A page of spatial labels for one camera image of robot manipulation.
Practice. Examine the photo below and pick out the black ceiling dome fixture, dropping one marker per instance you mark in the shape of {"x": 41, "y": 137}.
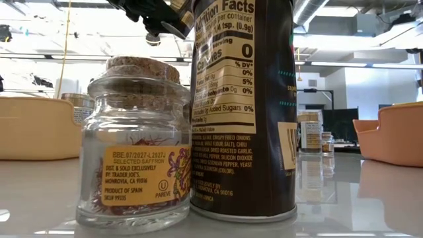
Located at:
{"x": 153, "y": 40}

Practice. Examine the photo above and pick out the glass spice jar tan lid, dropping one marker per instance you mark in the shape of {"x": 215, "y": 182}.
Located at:
{"x": 79, "y": 109}
{"x": 310, "y": 135}

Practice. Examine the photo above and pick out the long ceiling light strip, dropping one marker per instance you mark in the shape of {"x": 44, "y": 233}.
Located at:
{"x": 337, "y": 63}

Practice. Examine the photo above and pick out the black computer monitor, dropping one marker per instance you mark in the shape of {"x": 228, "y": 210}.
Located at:
{"x": 340, "y": 125}

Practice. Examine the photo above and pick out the small cork-stoppered saffron jar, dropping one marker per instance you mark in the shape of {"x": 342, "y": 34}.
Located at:
{"x": 135, "y": 132}
{"x": 328, "y": 143}

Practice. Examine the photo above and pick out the silver ventilation duct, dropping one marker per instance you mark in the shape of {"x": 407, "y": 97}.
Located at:
{"x": 307, "y": 11}

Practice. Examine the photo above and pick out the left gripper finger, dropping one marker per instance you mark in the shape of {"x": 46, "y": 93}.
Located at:
{"x": 172, "y": 29}

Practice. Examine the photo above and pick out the black ceiling-mounted device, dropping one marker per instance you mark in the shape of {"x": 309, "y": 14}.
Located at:
{"x": 5, "y": 33}

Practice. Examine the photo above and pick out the yellow plastic bin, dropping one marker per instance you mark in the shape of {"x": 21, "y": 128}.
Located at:
{"x": 36, "y": 132}

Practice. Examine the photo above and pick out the orange plastic bin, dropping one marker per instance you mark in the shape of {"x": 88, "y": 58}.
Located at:
{"x": 393, "y": 139}

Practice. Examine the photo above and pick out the black tubular stand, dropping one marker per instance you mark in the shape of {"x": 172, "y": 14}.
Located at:
{"x": 310, "y": 90}

